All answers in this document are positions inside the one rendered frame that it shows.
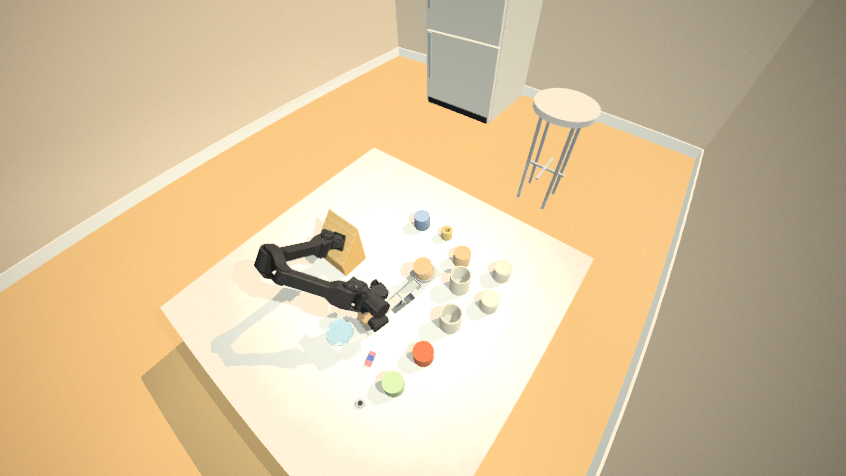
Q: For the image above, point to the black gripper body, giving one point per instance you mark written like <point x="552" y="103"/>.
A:
<point x="376" y="323"/>

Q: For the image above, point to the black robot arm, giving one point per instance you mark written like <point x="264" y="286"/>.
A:
<point x="338" y="293"/>

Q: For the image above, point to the light green cylinder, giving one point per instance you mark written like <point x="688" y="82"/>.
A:
<point x="393" y="384"/>

